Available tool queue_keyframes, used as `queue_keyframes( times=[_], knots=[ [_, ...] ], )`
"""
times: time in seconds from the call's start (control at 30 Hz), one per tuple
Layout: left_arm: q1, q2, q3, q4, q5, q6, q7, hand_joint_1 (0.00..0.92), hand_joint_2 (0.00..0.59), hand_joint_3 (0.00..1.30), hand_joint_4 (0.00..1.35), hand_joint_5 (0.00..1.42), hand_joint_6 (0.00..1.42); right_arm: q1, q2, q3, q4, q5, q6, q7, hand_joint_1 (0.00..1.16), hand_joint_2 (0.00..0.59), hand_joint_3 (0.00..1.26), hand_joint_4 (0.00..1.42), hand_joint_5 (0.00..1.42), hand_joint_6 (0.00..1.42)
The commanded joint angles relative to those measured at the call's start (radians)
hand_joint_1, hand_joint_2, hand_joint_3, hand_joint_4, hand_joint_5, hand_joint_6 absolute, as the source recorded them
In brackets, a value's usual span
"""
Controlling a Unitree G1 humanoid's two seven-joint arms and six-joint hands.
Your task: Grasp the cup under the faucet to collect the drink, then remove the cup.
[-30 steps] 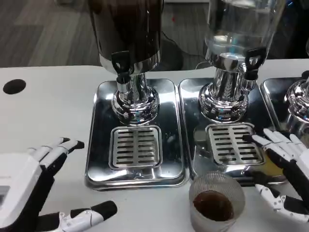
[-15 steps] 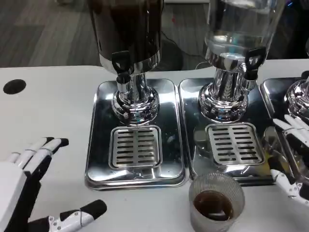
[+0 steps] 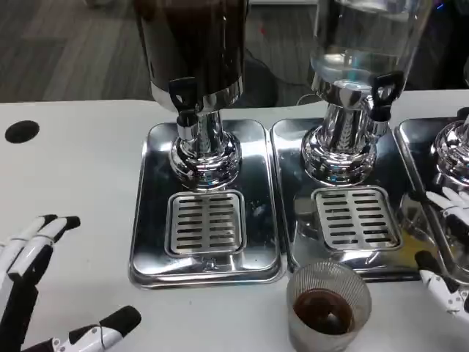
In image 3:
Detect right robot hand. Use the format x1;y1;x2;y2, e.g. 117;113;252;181
415;186;469;326

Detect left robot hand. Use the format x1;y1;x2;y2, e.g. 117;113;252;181
0;214;142;352

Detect clear ribbed glass cup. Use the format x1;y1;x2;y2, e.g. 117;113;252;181
286;260;373;350

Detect slotted steel drip grid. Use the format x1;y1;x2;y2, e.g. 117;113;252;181
311;186;402;252
164;190;245;257

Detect black round counter hole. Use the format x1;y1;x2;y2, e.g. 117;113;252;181
4;120;40;144

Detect steel tray under clear dispenser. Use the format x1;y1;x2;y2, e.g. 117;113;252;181
270;117;432;283

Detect steel tray under dark dispenser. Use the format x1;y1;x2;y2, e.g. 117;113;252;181
128;122;282;290

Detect black tap lever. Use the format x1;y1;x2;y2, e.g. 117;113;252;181
168;77;197;111
372;72;405;110

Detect clear water drink dispenser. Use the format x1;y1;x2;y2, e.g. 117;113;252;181
300;0;434;184

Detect black round floor base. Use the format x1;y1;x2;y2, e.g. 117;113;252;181
243;54;280;108

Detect dark coffee drink dispenser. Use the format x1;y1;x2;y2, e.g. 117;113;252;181
132;0;245;191

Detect chrome dispenser pedestal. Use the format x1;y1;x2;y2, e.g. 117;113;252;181
430;109;469;190

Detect steel tray under chrome pedestal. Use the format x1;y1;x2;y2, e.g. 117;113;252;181
394;117;469;294

